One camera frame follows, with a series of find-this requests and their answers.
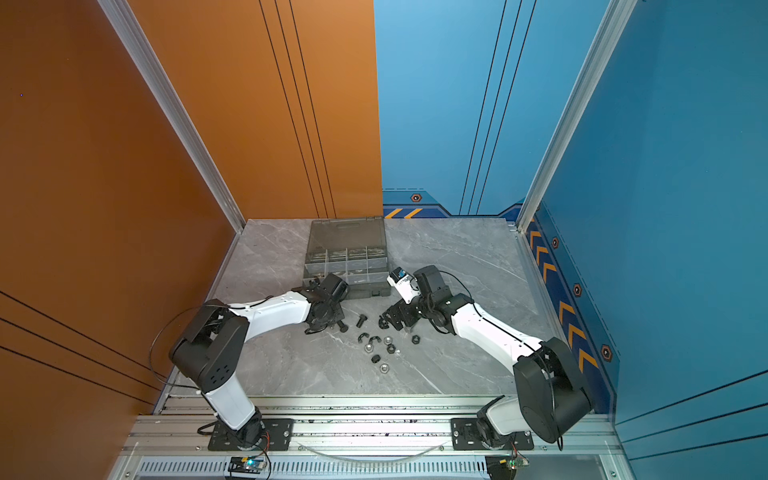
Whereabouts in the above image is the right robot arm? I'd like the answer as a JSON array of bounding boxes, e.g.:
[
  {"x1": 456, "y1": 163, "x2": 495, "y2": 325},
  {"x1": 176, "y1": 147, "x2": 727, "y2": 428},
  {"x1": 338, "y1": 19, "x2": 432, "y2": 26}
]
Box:
[{"x1": 382, "y1": 265, "x2": 595, "y2": 449}]

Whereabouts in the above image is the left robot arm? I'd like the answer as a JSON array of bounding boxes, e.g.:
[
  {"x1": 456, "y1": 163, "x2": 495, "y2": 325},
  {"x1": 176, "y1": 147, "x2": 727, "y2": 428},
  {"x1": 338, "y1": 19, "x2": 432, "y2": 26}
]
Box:
[{"x1": 169, "y1": 274, "x2": 349, "y2": 450}]

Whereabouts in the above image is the grey plastic organizer box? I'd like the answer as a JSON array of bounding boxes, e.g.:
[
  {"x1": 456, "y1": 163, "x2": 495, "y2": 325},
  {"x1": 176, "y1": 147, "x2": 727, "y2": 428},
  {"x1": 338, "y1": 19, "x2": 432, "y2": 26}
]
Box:
[{"x1": 303, "y1": 217, "x2": 391, "y2": 299}]

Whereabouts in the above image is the green circuit board left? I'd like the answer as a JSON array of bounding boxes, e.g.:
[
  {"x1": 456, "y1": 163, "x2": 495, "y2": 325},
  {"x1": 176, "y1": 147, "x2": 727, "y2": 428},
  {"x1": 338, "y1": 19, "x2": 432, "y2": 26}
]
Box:
[{"x1": 226, "y1": 456, "x2": 269, "y2": 479}]

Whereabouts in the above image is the circuit board right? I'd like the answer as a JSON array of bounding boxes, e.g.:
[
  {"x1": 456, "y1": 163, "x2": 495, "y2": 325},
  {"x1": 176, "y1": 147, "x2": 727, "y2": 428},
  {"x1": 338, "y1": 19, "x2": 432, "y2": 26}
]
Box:
[{"x1": 485, "y1": 454, "x2": 530, "y2": 480}]

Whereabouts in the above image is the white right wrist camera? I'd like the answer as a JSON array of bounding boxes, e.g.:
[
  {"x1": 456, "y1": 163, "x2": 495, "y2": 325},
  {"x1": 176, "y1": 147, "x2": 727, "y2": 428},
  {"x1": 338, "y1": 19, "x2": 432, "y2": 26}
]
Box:
[{"x1": 387, "y1": 267, "x2": 420, "y2": 304}]

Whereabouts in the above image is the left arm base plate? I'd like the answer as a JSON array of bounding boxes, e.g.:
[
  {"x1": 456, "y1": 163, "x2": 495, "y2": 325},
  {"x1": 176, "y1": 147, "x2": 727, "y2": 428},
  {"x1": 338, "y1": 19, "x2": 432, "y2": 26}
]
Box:
[{"x1": 208, "y1": 418, "x2": 294, "y2": 452}]

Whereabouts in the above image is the aluminium front rail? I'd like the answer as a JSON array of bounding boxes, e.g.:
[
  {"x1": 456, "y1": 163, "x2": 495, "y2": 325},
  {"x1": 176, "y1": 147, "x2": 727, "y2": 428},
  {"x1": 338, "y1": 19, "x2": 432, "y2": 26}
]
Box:
[{"x1": 110, "y1": 395, "x2": 632, "y2": 479}]

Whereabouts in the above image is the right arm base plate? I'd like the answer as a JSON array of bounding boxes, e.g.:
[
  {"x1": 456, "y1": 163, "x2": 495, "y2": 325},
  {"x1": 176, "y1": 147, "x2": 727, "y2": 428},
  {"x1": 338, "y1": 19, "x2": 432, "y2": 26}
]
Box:
[{"x1": 450, "y1": 417, "x2": 534, "y2": 451}]

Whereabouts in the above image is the white cable on rail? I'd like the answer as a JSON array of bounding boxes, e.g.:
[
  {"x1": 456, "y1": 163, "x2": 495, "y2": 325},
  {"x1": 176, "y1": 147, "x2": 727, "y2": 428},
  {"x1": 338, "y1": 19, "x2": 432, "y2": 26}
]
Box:
[{"x1": 296, "y1": 442, "x2": 448, "y2": 464}]

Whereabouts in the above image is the aluminium right table edge rail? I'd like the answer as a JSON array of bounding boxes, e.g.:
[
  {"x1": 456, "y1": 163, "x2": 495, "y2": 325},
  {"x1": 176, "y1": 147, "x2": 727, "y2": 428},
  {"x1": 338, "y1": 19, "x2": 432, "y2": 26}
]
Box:
[{"x1": 511, "y1": 227, "x2": 606, "y2": 413}]

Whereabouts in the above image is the aluminium right corner post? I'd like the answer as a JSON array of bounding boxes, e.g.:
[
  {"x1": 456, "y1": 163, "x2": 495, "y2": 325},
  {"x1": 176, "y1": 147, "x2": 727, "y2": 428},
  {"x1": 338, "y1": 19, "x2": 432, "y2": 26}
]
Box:
[{"x1": 516, "y1": 0, "x2": 637, "y2": 234}]

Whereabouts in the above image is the aluminium corner post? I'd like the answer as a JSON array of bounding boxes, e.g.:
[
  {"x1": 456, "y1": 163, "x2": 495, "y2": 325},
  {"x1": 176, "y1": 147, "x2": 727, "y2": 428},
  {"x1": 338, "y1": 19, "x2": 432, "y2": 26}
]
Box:
[
  {"x1": 516, "y1": 0, "x2": 637, "y2": 234},
  {"x1": 98, "y1": 0, "x2": 246, "y2": 234}
]

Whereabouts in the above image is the aluminium left corner post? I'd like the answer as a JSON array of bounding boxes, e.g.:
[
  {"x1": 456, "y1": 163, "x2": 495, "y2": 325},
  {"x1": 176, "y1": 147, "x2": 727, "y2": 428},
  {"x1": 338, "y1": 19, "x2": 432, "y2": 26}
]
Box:
[{"x1": 98, "y1": 0, "x2": 246, "y2": 234}]

